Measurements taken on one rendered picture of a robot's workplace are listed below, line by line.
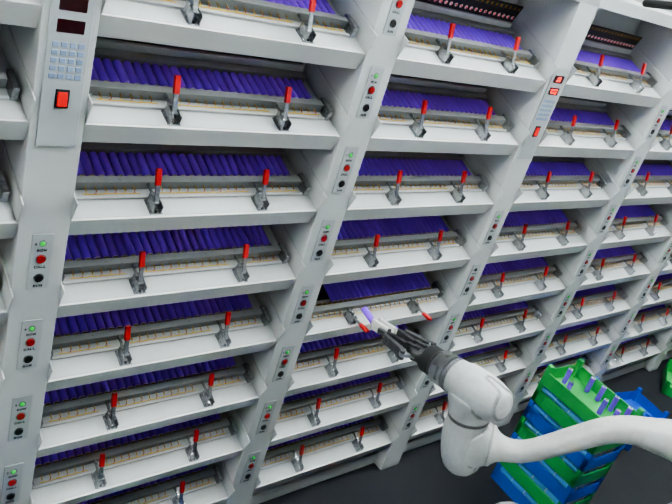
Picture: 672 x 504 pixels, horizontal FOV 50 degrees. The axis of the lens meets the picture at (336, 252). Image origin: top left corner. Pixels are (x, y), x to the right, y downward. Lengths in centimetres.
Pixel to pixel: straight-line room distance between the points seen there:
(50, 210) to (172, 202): 27
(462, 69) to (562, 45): 38
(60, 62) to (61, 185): 23
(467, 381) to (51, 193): 99
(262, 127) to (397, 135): 41
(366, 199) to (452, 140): 29
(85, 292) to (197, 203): 30
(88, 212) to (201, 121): 29
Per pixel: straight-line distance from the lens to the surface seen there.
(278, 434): 227
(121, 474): 204
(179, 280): 169
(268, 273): 182
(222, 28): 144
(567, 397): 272
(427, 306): 236
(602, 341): 366
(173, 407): 195
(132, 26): 136
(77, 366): 171
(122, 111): 144
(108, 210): 150
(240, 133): 154
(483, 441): 180
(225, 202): 164
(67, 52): 132
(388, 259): 209
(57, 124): 136
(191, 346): 183
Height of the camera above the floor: 180
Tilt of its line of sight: 25 degrees down
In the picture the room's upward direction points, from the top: 18 degrees clockwise
